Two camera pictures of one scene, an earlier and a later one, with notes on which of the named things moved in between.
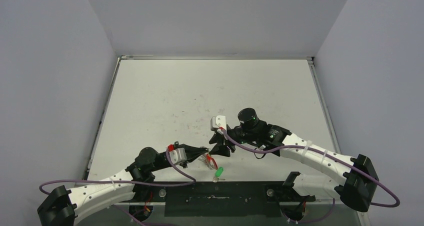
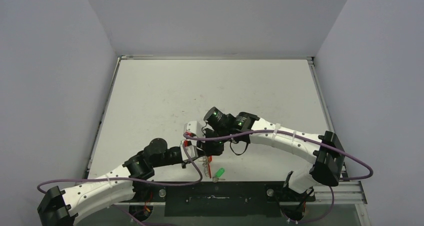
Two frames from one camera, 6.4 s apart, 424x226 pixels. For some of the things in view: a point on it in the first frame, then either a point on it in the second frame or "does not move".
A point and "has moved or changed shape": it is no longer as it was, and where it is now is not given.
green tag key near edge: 218,173 does not move
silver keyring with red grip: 210,162 has moved or changed shape
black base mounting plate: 219,199 does not move
